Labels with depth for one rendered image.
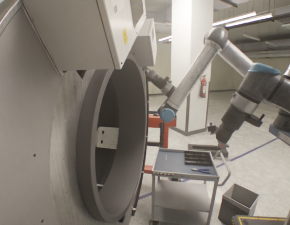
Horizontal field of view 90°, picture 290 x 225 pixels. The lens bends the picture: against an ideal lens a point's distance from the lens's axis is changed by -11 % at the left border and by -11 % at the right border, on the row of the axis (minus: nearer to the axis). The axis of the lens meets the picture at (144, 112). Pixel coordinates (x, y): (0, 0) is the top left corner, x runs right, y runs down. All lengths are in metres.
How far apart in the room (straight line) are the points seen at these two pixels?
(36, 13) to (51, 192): 0.39
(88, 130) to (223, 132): 0.47
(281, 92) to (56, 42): 0.62
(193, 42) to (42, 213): 3.81
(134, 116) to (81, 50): 0.93
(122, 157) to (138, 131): 0.23
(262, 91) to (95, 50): 0.51
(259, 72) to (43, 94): 0.61
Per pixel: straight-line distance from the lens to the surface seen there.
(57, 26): 0.37
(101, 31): 0.33
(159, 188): 1.86
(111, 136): 1.35
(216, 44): 1.01
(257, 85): 0.61
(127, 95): 1.19
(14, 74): 0.36
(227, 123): 0.64
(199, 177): 1.43
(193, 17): 4.04
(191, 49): 3.88
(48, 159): 0.43
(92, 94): 0.52
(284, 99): 0.62
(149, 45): 1.00
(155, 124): 1.94
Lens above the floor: 1.47
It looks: 13 degrees down
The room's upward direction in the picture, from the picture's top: straight up
